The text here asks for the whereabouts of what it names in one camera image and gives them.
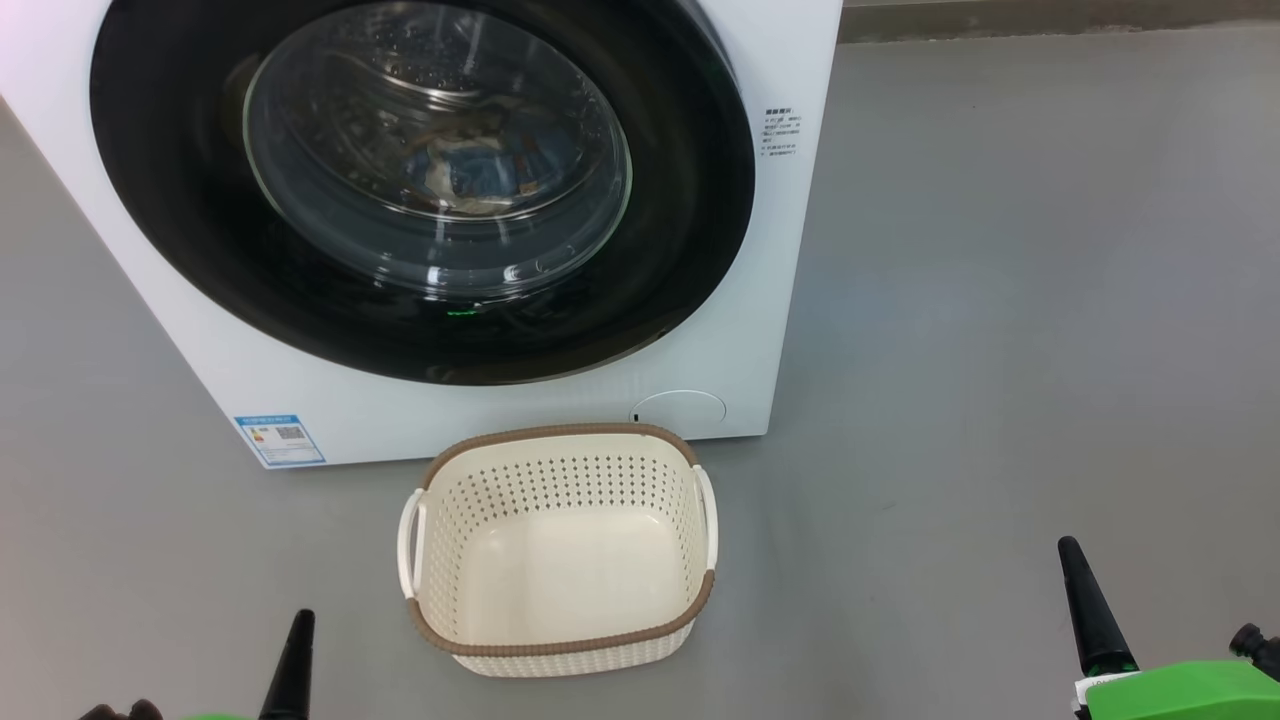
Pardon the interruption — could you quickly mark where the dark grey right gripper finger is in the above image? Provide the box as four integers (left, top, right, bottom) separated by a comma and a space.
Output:
1057, 536, 1139, 679

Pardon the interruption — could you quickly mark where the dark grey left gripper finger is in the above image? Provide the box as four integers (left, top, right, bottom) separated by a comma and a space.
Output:
258, 608, 317, 720

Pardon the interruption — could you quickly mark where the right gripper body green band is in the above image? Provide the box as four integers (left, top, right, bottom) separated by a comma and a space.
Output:
1072, 658, 1280, 720

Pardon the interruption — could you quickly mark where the dark round glass washer door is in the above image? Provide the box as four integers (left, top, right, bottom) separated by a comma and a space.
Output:
88, 0, 758, 388

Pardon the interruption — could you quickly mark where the cream coloured garment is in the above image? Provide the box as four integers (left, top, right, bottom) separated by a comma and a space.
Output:
425, 160, 521, 216

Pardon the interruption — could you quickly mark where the blue cartoon print garment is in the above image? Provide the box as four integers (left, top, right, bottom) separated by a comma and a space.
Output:
420, 130, 591, 216

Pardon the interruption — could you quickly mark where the cream perforated laundry basket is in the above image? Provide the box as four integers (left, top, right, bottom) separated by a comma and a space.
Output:
397, 422, 719, 679

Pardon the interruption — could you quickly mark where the white front-load washing machine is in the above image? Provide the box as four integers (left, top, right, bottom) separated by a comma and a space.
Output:
0, 0, 846, 471

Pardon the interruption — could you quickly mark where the blue energy label sticker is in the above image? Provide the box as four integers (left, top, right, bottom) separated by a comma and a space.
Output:
233, 413, 328, 469

